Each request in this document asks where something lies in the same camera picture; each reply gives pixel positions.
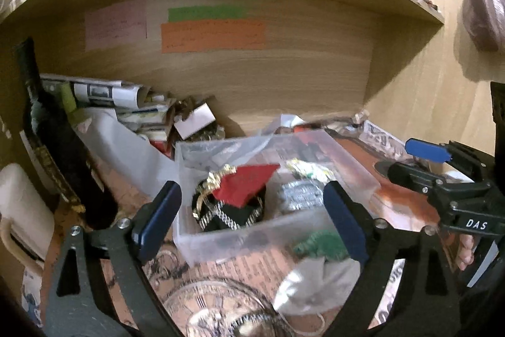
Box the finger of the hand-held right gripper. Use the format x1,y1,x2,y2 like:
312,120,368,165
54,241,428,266
375,159,488,201
406,139,494,184

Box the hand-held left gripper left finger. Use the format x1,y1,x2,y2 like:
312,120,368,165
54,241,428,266
43,181,184,337

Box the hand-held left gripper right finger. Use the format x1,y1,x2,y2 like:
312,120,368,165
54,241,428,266
323,180,463,337

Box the clear plastic box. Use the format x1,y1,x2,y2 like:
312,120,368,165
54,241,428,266
175,131,381,267

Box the red and black plush hat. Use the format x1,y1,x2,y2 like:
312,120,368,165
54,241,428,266
192,163,282,232

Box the person's right hand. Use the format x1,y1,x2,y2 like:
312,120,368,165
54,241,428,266
455,233,476,271

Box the green plush toy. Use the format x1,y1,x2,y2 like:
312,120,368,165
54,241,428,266
293,230,350,262

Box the silver glitter ornament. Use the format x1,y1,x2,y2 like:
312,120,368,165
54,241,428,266
276,179,329,215

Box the gold and white ribbon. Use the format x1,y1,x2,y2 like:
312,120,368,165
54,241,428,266
286,159,333,183

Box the white cloth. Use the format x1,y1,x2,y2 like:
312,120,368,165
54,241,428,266
273,256,362,316

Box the translucent plastic sheet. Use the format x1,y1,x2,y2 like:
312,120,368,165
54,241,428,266
81,111,179,203

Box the small white cardboard box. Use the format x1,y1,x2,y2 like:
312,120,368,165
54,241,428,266
174,103,217,139

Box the clear plastic bag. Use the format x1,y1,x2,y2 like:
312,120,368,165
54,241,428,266
188,115,305,166

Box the dark glass bottle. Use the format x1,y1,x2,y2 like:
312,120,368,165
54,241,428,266
14,38,119,231

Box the white mug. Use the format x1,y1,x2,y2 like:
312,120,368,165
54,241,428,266
0,162,56,271

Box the rolled newspaper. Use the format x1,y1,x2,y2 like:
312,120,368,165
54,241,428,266
39,73,177,113

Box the wooden shelf unit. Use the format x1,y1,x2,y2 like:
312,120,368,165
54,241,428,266
0,0,505,180

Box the brown leather pouch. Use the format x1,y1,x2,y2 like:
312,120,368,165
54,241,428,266
463,0,505,52

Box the orange paper note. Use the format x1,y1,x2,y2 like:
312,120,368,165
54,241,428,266
160,20,266,54

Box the pink paper note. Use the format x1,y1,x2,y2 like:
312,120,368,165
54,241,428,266
85,0,148,52

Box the green paper strip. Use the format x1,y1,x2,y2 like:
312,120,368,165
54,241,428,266
168,6,246,22

